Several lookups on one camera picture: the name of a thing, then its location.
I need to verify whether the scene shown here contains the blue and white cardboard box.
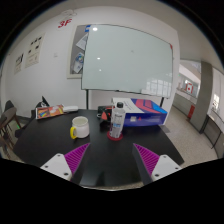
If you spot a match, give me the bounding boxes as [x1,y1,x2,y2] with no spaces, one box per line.
[111,97,169,128]

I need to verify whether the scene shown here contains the white paper stack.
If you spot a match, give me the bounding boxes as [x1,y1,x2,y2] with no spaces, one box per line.
[62,105,80,113]

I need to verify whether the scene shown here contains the small white wall poster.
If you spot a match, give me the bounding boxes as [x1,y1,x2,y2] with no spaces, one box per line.
[13,52,25,75]

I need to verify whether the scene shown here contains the white mug yellow handle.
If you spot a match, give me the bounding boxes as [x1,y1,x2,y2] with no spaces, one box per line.
[69,115,91,140]

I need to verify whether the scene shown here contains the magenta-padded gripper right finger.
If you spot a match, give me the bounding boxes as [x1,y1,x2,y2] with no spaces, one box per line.
[132,143,183,185]

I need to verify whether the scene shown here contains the grey notice board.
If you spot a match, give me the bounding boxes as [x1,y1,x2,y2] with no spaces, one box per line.
[66,23,91,80]

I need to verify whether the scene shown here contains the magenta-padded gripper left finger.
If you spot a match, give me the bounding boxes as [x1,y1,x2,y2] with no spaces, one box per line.
[40,142,100,185]

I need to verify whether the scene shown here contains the flat round red coaster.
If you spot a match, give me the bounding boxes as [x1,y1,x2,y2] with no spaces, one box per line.
[106,131,124,142]

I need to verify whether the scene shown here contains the large whiteboard on stand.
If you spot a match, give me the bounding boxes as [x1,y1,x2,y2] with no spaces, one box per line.
[81,23,174,110]

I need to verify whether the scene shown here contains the large white wall poster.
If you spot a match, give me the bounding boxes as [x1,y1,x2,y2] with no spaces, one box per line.
[24,32,46,69]

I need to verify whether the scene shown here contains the colourful flat book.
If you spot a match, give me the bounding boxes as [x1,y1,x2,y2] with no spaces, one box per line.
[35,104,65,120]

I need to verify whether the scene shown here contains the black and red clutter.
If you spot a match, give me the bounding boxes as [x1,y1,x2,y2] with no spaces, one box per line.
[96,105,114,121]

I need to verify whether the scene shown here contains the clear plastic bottle black cap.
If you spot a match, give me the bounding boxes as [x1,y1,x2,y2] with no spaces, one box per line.
[108,101,127,140]

